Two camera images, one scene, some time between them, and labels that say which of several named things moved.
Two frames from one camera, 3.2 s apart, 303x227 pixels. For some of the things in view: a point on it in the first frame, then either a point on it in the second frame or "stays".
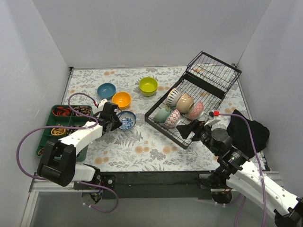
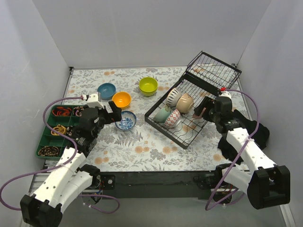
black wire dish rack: (207, 80) stays
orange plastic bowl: (122, 99) stays
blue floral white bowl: (128, 119) stays
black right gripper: (194, 130) to (207, 108)
